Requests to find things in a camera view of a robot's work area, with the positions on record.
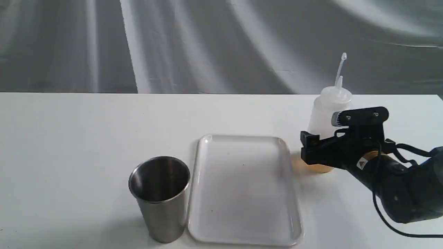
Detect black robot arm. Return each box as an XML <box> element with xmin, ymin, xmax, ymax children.
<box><xmin>300</xmin><ymin>106</ymin><xmax>443</xmax><ymax>223</ymax></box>

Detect black cable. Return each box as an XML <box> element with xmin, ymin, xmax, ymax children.
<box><xmin>372</xmin><ymin>140</ymin><xmax>443</xmax><ymax>239</ymax></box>

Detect stainless steel cup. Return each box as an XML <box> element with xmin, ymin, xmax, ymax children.
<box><xmin>128</xmin><ymin>156</ymin><xmax>191</xmax><ymax>244</ymax></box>

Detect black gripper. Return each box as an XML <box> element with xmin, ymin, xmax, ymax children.
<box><xmin>300</xmin><ymin>106</ymin><xmax>397</xmax><ymax>173</ymax></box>

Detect translucent squeeze bottle amber liquid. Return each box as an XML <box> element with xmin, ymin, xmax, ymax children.
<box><xmin>302</xmin><ymin>53</ymin><xmax>353</xmax><ymax>173</ymax></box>

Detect grey draped backdrop cloth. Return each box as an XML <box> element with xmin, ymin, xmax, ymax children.
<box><xmin>0</xmin><ymin>0</ymin><xmax>443</xmax><ymax>97</ymax></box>

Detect white plastic tray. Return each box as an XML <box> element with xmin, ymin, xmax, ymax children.
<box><xmin>187</xmin><ymin>134</ymin><xmax>305</xmax><ymax>247</ymax></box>

